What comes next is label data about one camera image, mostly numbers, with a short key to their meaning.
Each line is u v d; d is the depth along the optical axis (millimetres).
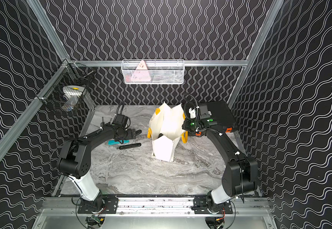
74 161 488
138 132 1022
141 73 902
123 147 976
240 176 428
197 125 634
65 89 798
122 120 779
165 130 1030
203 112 655
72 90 799
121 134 832
